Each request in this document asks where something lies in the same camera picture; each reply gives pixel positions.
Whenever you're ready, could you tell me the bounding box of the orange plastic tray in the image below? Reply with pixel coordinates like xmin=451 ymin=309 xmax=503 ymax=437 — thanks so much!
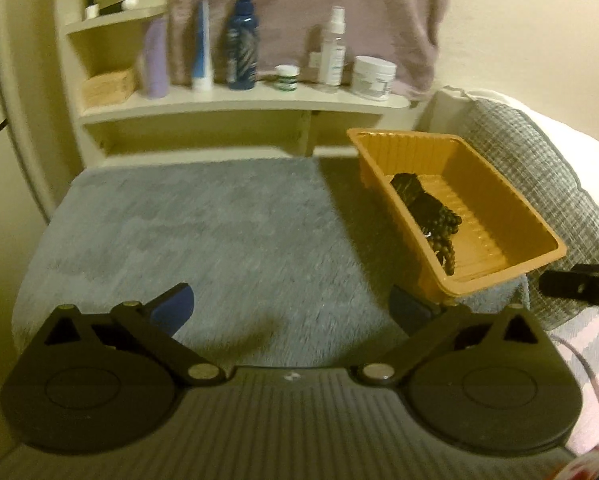
xmin=347 ymin=128 xmax=567 ymax=302

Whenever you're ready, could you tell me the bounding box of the grey checked cushion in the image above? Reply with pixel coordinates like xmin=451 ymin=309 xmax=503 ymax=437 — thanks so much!
xmin=457 ymin=99 xmax=599 ymax=330

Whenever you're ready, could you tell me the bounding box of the grey fluffy mat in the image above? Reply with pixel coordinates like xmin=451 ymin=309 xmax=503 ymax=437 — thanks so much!
xmin=13 ymin=156 xmax=531 ymax=369

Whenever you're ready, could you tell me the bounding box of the tan cardboard box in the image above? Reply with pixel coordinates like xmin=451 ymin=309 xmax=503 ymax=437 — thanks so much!
xmin=82 ymin=68 xmax=136 ymax=108

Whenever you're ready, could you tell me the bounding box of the blue white tube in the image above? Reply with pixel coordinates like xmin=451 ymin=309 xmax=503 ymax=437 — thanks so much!
xmin=192 ymin=0 xmax=214 ymax=92

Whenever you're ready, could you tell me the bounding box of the white cream jar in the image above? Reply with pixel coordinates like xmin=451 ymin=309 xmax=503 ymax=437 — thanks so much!
xmin=350 ymin=55 xmax=397 ymax=101

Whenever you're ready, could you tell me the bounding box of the lavender tube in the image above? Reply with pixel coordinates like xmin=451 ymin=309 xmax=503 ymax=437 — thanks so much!
xmin=143 ymin=16 xmax=170 ymax=99

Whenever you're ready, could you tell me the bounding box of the small green white jar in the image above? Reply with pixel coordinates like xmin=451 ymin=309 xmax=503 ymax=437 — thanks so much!
xmin=274 ymin=64 xmax=301 ymax=92

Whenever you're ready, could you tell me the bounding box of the clear white spray bottle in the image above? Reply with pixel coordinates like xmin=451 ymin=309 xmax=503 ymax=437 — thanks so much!
xmin=318 ymin=6 xmax=346 ymax=93

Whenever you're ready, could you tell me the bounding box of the dark blue spray bottle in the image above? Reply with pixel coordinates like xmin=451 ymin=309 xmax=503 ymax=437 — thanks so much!
xmin=226 ymin=0 xmax=259 ymax=91

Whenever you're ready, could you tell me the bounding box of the mauve hanging towel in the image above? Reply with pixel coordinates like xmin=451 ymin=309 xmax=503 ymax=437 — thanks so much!
xmin=167 ymin=0 xmax=449 ymax=101

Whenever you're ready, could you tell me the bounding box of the black pen white cap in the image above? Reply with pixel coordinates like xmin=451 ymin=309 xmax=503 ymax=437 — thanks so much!
xmin=100 ymin=0 xmax=139 ymax=15

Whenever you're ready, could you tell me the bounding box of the cream wooden shelf unit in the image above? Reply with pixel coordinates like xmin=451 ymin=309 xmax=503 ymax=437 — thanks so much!
xmin=54 ymin=0 xmax=418 ymax=168

